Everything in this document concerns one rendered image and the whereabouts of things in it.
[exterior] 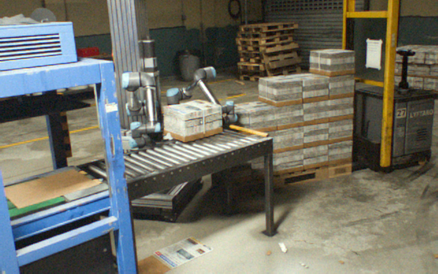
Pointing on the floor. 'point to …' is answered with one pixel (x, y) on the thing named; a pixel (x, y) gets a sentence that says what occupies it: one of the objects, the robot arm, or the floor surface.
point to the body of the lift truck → (399, 122)
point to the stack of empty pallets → (263, 33)
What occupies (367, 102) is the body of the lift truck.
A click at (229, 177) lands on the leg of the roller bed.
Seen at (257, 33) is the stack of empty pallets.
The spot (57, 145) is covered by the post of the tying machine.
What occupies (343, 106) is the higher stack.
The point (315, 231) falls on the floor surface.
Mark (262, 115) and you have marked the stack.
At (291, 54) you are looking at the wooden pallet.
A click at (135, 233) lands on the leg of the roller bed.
